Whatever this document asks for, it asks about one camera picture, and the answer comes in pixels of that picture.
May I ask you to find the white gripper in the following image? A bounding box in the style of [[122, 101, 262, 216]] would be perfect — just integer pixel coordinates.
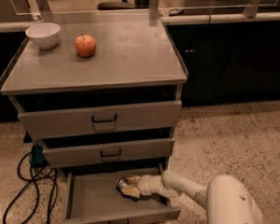
[[121, 175, 162, 200]]

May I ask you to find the silver redbull can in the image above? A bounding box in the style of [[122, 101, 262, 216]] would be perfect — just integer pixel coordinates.
[[117, 177, 139, 197]]

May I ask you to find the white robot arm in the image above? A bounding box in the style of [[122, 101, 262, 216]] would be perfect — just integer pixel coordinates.
[[118, 170, 263, 224]]

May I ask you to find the bottom grey drawer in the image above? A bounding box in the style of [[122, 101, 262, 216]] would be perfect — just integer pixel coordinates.
[[63, 161, 180, 224]]

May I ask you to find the grey drawer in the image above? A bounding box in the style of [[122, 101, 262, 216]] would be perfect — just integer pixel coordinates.
[[19, 101, 181, 139], [63, 161, 180, 224], [43, 138, 175, 168]]

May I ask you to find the middle grey drawer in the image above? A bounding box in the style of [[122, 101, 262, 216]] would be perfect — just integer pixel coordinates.
[[43, 138, 175, 168]]

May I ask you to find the grey drawer cabinet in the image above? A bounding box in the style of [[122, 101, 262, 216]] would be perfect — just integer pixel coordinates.
[[0, 10, 189, 224]]

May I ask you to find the top grey drawer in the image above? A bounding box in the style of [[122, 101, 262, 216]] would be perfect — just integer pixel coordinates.
[[19, 101, 181, 139]]

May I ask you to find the blue power box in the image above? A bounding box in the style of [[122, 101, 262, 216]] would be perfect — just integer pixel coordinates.
[[29, 145, 47, 166]]

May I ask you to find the red apple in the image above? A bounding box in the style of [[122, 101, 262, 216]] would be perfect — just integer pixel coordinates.
[[75, 35, 96, 57]]

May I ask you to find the white ceramic bowl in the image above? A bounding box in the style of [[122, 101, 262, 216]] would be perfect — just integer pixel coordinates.
[[25, 22, 61, 49]]

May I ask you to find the black office chair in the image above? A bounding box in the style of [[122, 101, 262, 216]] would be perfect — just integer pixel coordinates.
[[97, 0, 149, 10]]

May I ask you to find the black floor cable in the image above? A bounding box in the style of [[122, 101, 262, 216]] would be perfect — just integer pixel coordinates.
[[2, 151, 59, 224]]

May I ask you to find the black cable on counter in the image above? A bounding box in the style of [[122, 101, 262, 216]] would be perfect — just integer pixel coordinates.
[[168, 7, 185, 17]]

